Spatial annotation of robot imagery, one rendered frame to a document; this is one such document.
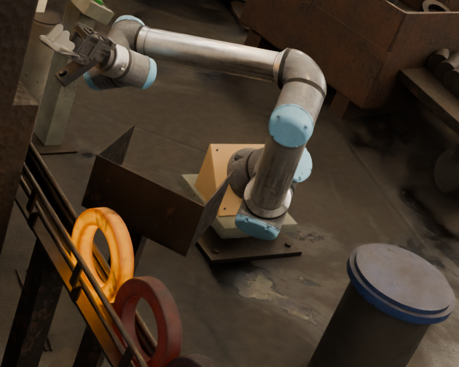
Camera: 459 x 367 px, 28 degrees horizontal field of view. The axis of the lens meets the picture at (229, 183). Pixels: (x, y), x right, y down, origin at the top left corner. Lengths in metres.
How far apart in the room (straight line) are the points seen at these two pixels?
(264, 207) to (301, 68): 0.57
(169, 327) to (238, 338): 1.24
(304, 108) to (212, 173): 0.81
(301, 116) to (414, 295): 0.59
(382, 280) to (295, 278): 0.69
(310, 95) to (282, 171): 0.30
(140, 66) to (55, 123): 0.91
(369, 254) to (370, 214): 1.17
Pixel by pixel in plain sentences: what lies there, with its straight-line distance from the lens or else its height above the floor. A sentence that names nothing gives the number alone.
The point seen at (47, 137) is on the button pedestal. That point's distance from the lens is 3.39.
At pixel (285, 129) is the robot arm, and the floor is 0.73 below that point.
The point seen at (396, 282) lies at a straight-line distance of 2.57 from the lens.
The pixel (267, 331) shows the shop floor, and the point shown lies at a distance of 2.90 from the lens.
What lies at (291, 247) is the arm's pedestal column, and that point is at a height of 0.02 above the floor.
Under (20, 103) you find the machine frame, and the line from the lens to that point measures 1.79.
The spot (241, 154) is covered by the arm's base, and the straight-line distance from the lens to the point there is 3.14.
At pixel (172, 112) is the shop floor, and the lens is 3.95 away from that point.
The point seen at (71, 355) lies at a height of 0.01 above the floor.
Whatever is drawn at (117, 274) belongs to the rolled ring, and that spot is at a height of 0.70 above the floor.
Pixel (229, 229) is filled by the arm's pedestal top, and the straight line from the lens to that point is 3.08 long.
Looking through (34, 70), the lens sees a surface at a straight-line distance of 3.14.
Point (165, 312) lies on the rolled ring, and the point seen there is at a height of 0.74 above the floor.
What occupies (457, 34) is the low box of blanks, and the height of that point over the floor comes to 0.50.
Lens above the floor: 1.71
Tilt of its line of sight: 29 degrees down
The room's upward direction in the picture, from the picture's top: 22 degrees clockwise
